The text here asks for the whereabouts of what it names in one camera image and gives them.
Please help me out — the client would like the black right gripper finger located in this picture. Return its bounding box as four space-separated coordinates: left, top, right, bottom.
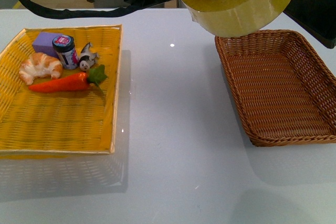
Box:
284 0 335 49

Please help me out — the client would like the yellow tape roll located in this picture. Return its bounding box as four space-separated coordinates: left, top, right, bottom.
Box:
181 0 291 37

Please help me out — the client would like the brown wicker basket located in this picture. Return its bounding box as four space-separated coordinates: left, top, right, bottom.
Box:
215 29 335 147

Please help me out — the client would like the yellow woven basket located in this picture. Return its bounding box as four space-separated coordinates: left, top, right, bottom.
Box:
1 25 123 159

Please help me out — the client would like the panda toy figure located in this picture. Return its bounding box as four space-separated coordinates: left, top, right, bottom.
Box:
78 42 99 72

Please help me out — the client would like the small labelled jar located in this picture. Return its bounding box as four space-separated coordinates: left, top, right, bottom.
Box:
52 35 79 70

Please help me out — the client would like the toy carrot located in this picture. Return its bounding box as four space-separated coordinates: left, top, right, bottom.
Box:
28 65 108 93

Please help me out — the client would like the purple box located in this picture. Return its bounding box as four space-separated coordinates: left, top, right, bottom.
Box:
32 31 62 59

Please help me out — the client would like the toy croissant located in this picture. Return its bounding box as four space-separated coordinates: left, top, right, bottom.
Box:
19 52 63 85

